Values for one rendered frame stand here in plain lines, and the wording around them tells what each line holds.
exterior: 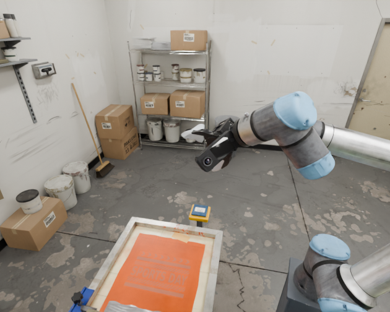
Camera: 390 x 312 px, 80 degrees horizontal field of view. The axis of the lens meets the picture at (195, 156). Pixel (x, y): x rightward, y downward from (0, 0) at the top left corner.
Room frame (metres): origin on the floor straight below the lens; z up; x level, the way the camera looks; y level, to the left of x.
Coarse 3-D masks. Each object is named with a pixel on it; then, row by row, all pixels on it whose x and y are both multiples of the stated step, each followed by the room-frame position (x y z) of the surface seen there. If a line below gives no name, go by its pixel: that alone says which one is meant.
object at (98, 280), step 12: (132, 228) 1.03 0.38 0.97; (156, 228) 1.04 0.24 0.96; (168, 228) 1.02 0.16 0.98; (180, 228) 1.01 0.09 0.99; (192, 228) 1.01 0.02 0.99; (204, 228) 1.01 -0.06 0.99; (120, 240) 0.92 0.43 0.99; (216, 240) 0.92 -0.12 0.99; (120, 252) 0.87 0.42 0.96; (216, 252) 0.84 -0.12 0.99; (108, 264) 0.77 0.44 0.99; (216, 264) 0.77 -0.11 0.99; (96, 276) 0.70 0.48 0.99; (216, 276) 0.70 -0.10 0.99; (96, 288) 0.64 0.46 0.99
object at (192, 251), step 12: (168, 252) 0.87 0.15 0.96; (180, 252) 0.87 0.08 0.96; (192, 252) 0.87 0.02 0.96; (192, 264) 0.79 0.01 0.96; (192, 276) 0.73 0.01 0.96; (192, 288) 0.66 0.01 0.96; (156, 300) 0.61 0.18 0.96; (168, 300) 0.61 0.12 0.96; (180, 300) 0.61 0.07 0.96; (192, 300) 0.61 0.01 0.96
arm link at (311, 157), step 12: (312, 132) 0.43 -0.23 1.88; (300, 144) 0.42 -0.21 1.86; (312, 144) 0.42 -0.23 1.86; (288, 156) 0.44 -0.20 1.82; (300, 156) 0.42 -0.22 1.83; (312, 156) 0.41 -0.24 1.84; (324, 156) 0.41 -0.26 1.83; (300, 168) 0.42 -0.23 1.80; (312, 168) 0.41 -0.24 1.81; (324, 168) 0.41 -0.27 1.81
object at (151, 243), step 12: (144, 240) 0.95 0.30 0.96; (156, 240) 0.95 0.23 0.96; (168, 240) 0.95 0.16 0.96; (132, 252) 0.87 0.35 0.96; (156, 252) 0.87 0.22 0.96; (132, 264) 0.79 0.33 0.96; (120, 276) 0.73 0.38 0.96; (120, 288) 0.66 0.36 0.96; (132, 288) 0.66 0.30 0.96; (108, 300) 0.61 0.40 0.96; (120, 300) 0.61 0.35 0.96; (132, 300) 0.61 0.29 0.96; (144, 300) 0.61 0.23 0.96
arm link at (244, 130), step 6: (246, 114) 0.50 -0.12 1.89; (240, 120) 0.51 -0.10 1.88; (246, 120) 0.49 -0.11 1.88; (240, 126) 0.49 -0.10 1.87; (246, 126) 0.48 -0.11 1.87; (240, 132) 0.49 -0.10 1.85; (246, 132) 0.47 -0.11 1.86; (252, 132) 0.47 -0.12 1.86; (246, 138) 0.48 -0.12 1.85; (252, 138) 0.47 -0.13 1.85; (252, 144) 0.48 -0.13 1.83
